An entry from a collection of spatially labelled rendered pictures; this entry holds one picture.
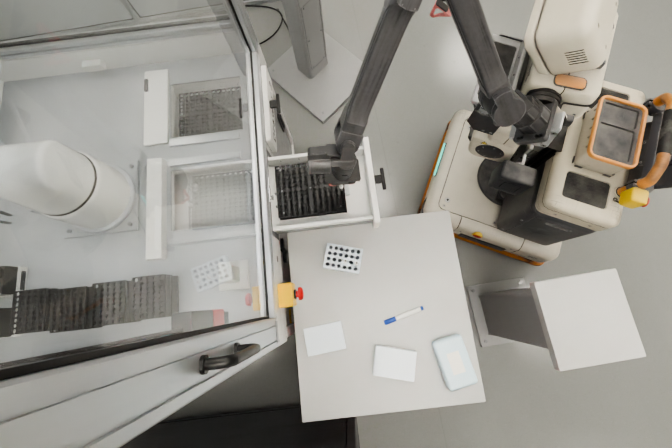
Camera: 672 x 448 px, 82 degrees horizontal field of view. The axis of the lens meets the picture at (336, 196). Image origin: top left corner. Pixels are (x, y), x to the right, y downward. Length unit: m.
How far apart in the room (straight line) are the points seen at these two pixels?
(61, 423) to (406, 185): 2.01
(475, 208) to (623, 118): 0.71
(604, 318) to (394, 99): 1.54
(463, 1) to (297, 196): 0.76
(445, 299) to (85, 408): 1.15
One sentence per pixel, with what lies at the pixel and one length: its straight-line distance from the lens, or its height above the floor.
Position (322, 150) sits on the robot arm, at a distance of 1.00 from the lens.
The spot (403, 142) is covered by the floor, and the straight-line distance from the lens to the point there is 2.32.
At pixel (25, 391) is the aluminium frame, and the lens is 0.35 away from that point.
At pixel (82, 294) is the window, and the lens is 0.43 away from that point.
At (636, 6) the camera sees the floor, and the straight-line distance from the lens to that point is 3.29.
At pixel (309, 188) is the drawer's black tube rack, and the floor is 0.90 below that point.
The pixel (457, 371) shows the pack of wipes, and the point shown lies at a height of 0.81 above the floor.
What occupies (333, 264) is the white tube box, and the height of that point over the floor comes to 0.76.
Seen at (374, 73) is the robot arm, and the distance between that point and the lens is 0.89.
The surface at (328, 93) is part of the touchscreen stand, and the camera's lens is 2.40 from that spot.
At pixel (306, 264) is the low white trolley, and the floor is 0.76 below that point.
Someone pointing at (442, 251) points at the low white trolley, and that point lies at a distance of 1.40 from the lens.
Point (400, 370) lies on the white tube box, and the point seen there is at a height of 0.81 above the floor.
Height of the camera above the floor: 2.12
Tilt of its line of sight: 75 degrees down
